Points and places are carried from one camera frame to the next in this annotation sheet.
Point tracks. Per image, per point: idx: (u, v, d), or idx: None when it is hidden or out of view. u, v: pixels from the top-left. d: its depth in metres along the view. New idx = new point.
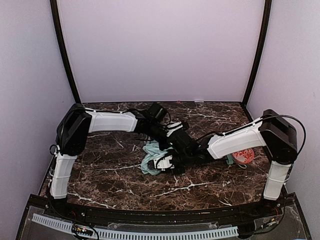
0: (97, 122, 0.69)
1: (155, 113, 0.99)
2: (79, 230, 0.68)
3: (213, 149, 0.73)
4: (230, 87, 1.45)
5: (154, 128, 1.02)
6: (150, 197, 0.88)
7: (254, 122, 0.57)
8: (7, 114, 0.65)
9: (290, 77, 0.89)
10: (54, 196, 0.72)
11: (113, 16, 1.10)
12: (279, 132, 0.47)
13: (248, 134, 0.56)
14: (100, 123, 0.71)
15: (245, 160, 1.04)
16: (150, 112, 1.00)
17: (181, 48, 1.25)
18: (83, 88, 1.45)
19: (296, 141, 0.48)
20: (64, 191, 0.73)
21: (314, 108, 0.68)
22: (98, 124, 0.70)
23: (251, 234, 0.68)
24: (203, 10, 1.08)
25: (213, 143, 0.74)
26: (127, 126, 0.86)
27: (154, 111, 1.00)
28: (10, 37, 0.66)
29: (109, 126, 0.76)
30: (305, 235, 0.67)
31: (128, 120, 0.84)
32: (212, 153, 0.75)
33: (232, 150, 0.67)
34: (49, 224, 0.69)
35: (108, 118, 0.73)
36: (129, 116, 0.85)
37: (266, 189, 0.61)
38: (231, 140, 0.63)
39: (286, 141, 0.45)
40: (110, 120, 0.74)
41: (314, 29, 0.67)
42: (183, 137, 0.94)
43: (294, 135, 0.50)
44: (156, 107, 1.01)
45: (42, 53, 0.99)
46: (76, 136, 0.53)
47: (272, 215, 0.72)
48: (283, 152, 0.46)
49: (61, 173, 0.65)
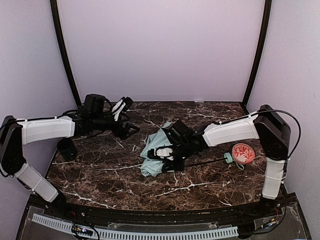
0: (31, 132, 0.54)
1: (92, 107, 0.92)
2: (79, 230, 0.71)
3: (209, 138, 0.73)
4: (230, 87, 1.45)
5: (98, 119, 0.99)
6: (150, 197, 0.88)
7: (250, 114, 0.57)
8: (7, 114, 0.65)
9: (290, 77, 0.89)
10: (50, 201, 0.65)
11: (112, 16, 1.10)
12: (273, 127, 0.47)
13: (243, 124, 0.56)
14: (37, 131, 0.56)
15: (245, 161, 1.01)
16: (86, 108, 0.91)
17: (181, 48, 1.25)
18: (83, 88, 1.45)
19: (288, 137, 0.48)
20: (51, 190, 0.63)
21: (315, 108, 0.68)
22: (33, 134, 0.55)
23: (251, 234, 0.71)
24: (203, 10, 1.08)
25: (210, 129, 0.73)
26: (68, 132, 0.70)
27: (91, 105, 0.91)
28: (10, 37, 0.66)
29: (47, 133, 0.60)
30: (305, 235, 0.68)
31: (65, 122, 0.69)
32: (206, 140, 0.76)
33: (225, 140, 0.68)
34: (50, 224, 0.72)
35: (46, 124, 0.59)
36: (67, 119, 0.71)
37: (265, 187, 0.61)
38: (225, 129, 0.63)
39: (279, 137, 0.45)
40: (47, 127, 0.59)
41: (314, 30, 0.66)
42: (179, 126, 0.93)
43: (287, 132, 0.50)
44: (90, 100, 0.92)
45: (43, 54, 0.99)
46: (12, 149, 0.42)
47: (272, 215, 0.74)
48: (274, 147, 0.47)
49: (33, 184, 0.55)
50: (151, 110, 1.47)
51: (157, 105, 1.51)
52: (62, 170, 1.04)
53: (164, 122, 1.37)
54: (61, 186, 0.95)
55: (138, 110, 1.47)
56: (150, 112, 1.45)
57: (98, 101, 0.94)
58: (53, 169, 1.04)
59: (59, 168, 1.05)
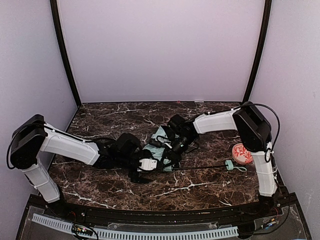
0: (51, 144, 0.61)
1: (121, 147, 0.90)
2: (79, 230, 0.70)
3: (198, 125, 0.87)
4: (230, 87, 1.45)
5: (124, 159, 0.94)
6: (150, 197, 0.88)
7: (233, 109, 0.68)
8: (7, 114, 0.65)
9: (290, 77, 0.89)
10: (48, 201, 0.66)
11: (112, 16, 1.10)
12: (250, 120, 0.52)
13: (225, 116, 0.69)
14: (57, 145, 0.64)
15: (245, 160, 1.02)
16: (117, 144, 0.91)
17: (181, 48, 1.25)
18: (83, 88, 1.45)
19: (264, 132, 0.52)
20: (54, 193, 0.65)
21: (315, 108, 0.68)
22: (53, 145, 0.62)
23: (251, 234, 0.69)
24: (204, 9, 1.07)
25: (199, 117, 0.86)
26: (83, 156, 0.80)
27: (122, 143, 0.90)
28: (10, 37, 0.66)
29: (64, 150, 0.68)
30: (305, 235, 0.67)
31: (89, 151, 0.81)
32: (196, 128, 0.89)
33: (211, 128, 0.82)
34: (50, 224, 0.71)
35: (69, 142, 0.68)
36: (91, 147, 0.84)
37: (260, 185, 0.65)
38: (212, 118, 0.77)
39: (254, 130, 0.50)
40: (69, 147, 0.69)
41: (314, 30, 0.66)
42: (176, 120, 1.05)
43: (265, 128, 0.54)
44: (125, 138, 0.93)
45: (43, 55, 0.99)
46: (27, 150, 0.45)
47: (272, 215, 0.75)
48: (251, 139, 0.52)
49: (38, 182, 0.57)
50: (151, 110, 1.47)
51: (157, 105, 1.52)
52: (62, 170, 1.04)
53: (164, 122, 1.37)
54: (61, 186, 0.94)
55: (138, 110, 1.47)
56: (150, 112, 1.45)
57: (132, 144, 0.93)
58: (53, 169, 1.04)
59: (59, 168, 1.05)
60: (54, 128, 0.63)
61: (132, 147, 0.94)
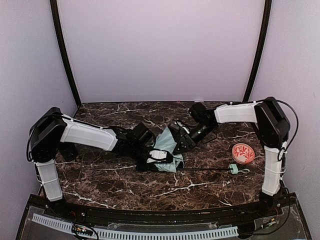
0: (70, 133, 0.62)
1: (139, 135, 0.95)
2: (79, 230, 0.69)
3: (219, 114, 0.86)
4: (230, 87, 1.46)
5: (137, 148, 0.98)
6: (150, 197, 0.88)
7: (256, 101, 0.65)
8: (7, 114, 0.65)
9: (290, 78, 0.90)
10: (51, 200, 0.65)
11: (113, 16, 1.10)
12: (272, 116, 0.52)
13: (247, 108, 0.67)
14: (76, 134, 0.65)
15: (245, 160, 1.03)
16: (134, 132, 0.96)
17: (181, 49, 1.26)
18: (83, 88, 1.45)
19: (284, 129, 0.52)
20: (57, 193, 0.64)
21: (315, 108, 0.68)
22: (73, 135, 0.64)
23: (251, 234, 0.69)
24: (204, 10, 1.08)
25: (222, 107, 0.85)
26: (102, 143, 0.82)
27: (139, 132, 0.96)
28: (10, 37, 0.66)
29: (83, 139, 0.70)
30: (305, 235, 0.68)
31: (107, 137, 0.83)
32: (216, 116, 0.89)
33: (232, 119, 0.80)
34: (50, 224, 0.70)
35: (87, 131, 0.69)
36: (109, 133, 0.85)
37: (264, 180, 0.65)
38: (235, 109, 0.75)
39: (274, 125, 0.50)
40: (87, 135, 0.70)
41: (314, 30, 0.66)
42: (200, 107, 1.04)
43: (284, 126, 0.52)
44: (142, 128, 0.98)
45: (43, 55, 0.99)
46: (47, 141, 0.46)
47: (272, 215, 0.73)
48: (269, 134, 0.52)
49: (46, 179, 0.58)
50: (151, 110, 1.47)
51: (157, 105, 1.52)
52: (62, 170, 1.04)
53: (164, 122, 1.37)
54: (61, 186, 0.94)
55: (138, 110, 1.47)
56: (150, 112, 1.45)
57: (147, 134, 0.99)
58: None
59: (59, 168, 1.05)
60: (72, 119, 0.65)
61: (148, 137, 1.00)
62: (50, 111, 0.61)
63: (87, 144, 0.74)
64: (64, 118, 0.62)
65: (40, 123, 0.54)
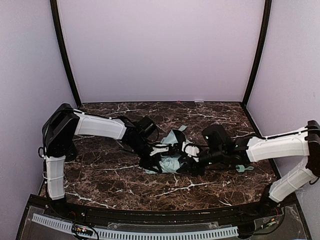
0: (83, 126, 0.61)
1: (145, 126, 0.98)
2: (79, 230, 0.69)
3: (251, 152, 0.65)
4: (230, 87, 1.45)
5: (142, 141, 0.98)
6: (150, 197, 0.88)
7: (300, 130, 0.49)
8: (7, 114, 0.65)
9: (290, 77, 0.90)
10: (54, 199, 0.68)
11: (113, 16, 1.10)
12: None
13: (292, 142, 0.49)
14: (88, 126, 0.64)
15: None
16: (141, 124, 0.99)
17: (181, 49, 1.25)
18: (83, 88, 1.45)
19: None
20: (61, 191, 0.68)
21: (315, 108, 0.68)
22: (85, 127, 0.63)
23: (251, 234, 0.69)
24: (204, 10, 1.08)
25: (254, 145, 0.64)
26: (114, 133, 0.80)
27: (145, 124, 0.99)
28: (10, 37, 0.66)
29: (96, 130, 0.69)
30: (305, 235, 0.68)
31: (116, 127, 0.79)
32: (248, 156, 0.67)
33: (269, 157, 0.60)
34: (50, 224, 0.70)
35: (98, 122, 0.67)
36: (118, 122, 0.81)
37: (276, 190, 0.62)
38: (272, 144, 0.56)
39: None
40: (99, 126, 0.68)
41: (314, 30, 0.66)
42: (221, 132, 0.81)
43: None
44: (147, 120, 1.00)
45: (43, 55, 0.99)
46: (62, 136, 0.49)
47: (272, 215, 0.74)
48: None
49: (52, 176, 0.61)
50: (151, 110, 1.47)
51: (157, 105, 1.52)
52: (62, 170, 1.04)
53: (164, 122, 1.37)
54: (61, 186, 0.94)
55: (138, 110, 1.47)
56: (150, 112, 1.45)
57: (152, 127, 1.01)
58: None
59: None
60: (82, 112, 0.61)
61: (152, 130, 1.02)
62: (60, 107, 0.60)
63: (99, 134, 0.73)
64: (75, 112, 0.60)
65: (54, 119, 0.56)
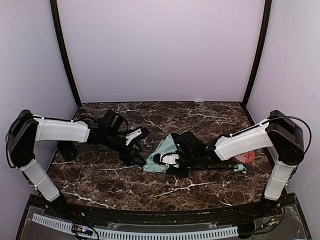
0: (45, 131, 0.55)
1: (110, 122, 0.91)
2: (79, 230, 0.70)
3: (221, 151, 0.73)
4: (230, 87, 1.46)
5: (111, 135, 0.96)
6: (150, 197, 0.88)
7: (261, 123, 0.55)
8: (7, 114, 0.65)
9: (291, 77, 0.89)
10: (50, 200, 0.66)
11: (112, 16, 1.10)
12: (287, 132, 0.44)
13: (255, 135, 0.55)
14: (51, 131, 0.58)
15: (245, 160, 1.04)
16: (104, 120, 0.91)
17: (182, 49, 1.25)
18: (84, 88, 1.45)
19: (302, 141, 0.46)
20: (53, 190, 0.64)
21: (315, 108, 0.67)
22: (48, 132, 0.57)
23: (251, 234, 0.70)
24: (205, 10, 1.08)
25: (221, 143, 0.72)
26: (78, 136, 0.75)
27: (109, 119, 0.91)
28: (10, 38, 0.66)
29: (58, 135, 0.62)
30: (305, 235, 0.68)
31: (79, 129, 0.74)
32: (219, 154, 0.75)
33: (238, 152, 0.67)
34: (50, 224, 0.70)
35: (60, 125, 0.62)
36: (80, 125, 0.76)
37: (268, 189, 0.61)
38: (237, 140, 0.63)
39: (294, 142, 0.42)
40: (61, 129, 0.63)
41: (314, 31, 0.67)
42: (188, 137, 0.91)
43: (298, 135, 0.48)
44: (110, 115, 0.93)
45: (43, 55, 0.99)
46: (25, 143, 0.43)
47: (272, 215, 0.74)
48: (290, 152, 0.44)
49: (37, 179, 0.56)
50: (151, 110, 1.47)
51: (157, 105, 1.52)
52: (62, 170, 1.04)
53: (164, 122, 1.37)
54: (61, 186, 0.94)
55: (138, 110, 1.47)
56: (150, 112, 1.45)
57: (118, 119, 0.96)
58: (53, 169, 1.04)
59: (59, 168, 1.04)
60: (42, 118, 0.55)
61: (119, 121, 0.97)
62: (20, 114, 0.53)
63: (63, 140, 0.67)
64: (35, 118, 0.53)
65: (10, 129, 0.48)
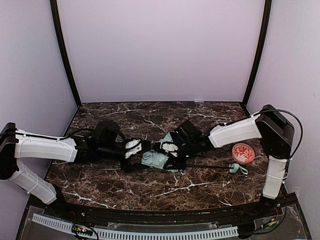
0: (24, 150, 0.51)
1: (100, 137, 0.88)
2: (79, 230, 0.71)
3: (214, 138, 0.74)
4: (230, 87, 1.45)
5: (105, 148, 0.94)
6: (150, 197, 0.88)
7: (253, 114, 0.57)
8: (7, 114, 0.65)
9: (291, 77, 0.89)
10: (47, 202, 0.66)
11: (113, 16, 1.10)
12: (275, 125, 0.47)
13: (246, 125, 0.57)
14: (31, 149, 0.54)
15: (245, 160, 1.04)
16: (94, 135, 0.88)
17: (182, 49, 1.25)
18: (84, 88, 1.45)
19: (291, 136, 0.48)
20: (48, 193, 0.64)
21: (315, 108, 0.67)
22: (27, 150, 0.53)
23: (251, 234, 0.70)
24: (205, 10, 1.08)
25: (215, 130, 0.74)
26: (63, 155, 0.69)
27: (100, 134, 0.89)
28: (10, 38, 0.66)
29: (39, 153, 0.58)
30: (305, 234, 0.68)
31: (65, 149, 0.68)
32: (212, 141, 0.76)
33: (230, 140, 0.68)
34: (50, 224, 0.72)
35: (43, 143, 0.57)
36: (67, 144, 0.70)
37: (266, 186, 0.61)
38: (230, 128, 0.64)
39: (281, 135, 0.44)
40: (44, 148, 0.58)
41: (314, 30, 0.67)
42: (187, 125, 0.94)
43: (289, 131, 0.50)
44: (100, 129, 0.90)
45: (43, 55, 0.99)
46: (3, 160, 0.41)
47: (272, 216, 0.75)
48: (277, 145, 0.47)
49: (29, 186, 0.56)
50: (151, 110, 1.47)
51: (157, 105, 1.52)
52: (62, 170, 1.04)
53: (164, 122, 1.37)
54: (61, 186, 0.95)
55: (138, 110, 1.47)
56: (150, 112, 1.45)
57: (110, 131, 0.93)
58: (53, 169, 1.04)
59: (59, 168, 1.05)
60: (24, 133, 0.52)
61: (112, 134, 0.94)
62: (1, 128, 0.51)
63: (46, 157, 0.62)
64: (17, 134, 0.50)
65: None
